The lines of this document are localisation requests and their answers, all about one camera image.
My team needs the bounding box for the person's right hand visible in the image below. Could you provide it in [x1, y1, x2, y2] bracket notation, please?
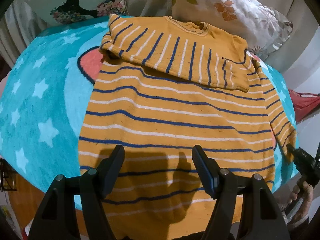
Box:
[286, 179, 314, 224]

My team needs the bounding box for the orange striped child sweater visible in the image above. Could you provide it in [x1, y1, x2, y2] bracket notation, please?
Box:
[79, 14, 297, 239]

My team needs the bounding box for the red cloth item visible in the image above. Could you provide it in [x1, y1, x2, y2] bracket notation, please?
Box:
[289, 89, 320, 123]

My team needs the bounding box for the beige striped curtain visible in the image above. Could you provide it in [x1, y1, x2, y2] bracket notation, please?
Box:
[1, 0, 47, 67]

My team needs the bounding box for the white leaf print pillow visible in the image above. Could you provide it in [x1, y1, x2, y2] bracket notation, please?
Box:
[171, 0, 293, 60]

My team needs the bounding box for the turquoise star cartoon blanket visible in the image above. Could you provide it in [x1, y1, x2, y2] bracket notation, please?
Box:
[1, 16, 297, 191]

